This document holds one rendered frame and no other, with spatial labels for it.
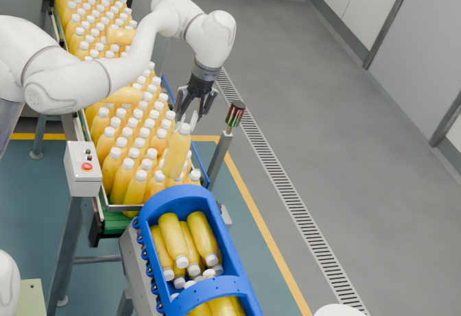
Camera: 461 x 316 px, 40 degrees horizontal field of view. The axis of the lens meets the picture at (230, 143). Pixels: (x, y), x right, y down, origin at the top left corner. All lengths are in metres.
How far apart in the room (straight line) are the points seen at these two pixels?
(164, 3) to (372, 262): 2.74
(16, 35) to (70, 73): 0.16
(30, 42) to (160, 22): 0.46
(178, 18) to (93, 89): 0.48
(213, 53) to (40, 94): 0.61
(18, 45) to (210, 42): 0.58
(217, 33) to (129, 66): 0.34
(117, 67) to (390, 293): 2.90
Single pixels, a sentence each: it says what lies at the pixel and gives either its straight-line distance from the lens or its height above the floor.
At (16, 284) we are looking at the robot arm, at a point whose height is 1.26.
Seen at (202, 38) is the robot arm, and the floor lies 1.80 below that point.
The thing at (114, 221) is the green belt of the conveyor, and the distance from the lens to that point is 2.46.
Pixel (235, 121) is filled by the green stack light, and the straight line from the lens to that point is 2.66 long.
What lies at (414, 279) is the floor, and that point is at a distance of 4.32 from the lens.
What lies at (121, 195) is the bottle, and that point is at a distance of 2.48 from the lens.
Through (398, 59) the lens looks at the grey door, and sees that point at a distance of 6.09.
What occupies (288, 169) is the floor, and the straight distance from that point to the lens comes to 4.58.
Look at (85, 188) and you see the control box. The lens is 2.35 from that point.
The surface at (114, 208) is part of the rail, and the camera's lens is 2.41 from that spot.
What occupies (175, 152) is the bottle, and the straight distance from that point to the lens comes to 2.12.
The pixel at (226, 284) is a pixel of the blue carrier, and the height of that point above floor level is 1.23.
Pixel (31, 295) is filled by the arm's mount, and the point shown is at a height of 1.04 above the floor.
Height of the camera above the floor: 2.64
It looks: 35 degrees down
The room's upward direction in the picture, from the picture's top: 22 degrees clockwise
